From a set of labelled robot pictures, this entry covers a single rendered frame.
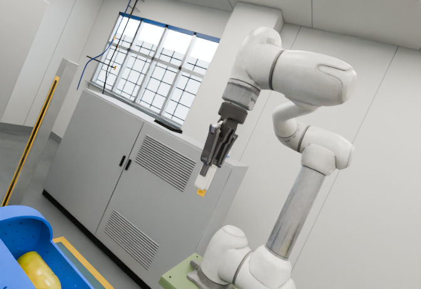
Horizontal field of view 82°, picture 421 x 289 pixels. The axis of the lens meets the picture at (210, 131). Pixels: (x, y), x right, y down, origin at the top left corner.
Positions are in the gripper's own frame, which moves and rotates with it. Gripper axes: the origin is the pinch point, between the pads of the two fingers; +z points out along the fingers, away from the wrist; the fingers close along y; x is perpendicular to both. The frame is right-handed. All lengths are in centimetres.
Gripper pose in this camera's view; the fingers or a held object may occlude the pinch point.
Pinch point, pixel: (205, 176)
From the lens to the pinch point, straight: 65.4
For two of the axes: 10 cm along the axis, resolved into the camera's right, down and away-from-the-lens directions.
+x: -7.8, -3.5, 5.2
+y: 4.9, 1.8, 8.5
